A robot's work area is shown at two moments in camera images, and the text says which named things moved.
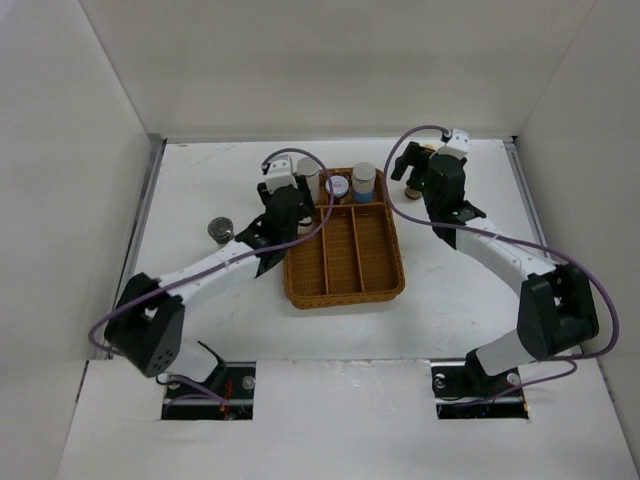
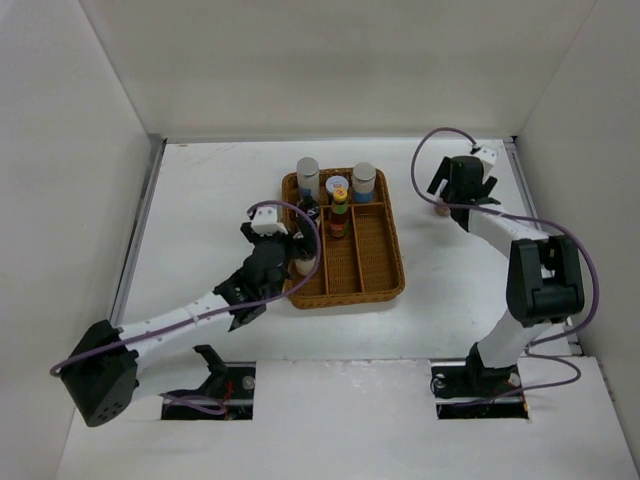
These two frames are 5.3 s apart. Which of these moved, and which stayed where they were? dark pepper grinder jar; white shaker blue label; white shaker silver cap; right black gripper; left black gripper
Moved: right black gripper; left black gripper; dark pepper grinder jar
Stayed: white shaker silver cap; white shaker blue label
